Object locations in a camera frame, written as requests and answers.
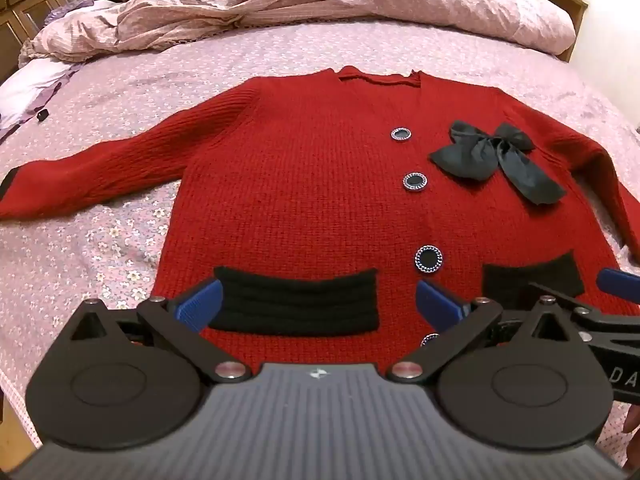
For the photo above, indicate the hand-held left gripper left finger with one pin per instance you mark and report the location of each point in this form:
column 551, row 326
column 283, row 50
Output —
column 202, row 305

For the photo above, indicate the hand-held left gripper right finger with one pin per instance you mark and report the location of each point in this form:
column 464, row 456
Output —
column 440, row 305

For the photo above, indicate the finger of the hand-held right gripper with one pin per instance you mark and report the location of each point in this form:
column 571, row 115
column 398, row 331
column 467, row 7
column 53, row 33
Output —
column 575, row 307
column 617, row 282

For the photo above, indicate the red knit cardigan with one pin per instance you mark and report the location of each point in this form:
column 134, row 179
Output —
column 310, row 185

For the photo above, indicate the person's right hand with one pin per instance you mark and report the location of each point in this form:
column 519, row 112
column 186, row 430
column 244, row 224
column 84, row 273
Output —
column 634, row 432

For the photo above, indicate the small black item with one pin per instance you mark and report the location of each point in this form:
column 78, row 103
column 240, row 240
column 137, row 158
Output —
column 42, row 115

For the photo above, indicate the lavender ruffled pillow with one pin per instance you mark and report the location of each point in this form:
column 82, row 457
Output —
column 75, row 10
column 30, row 85

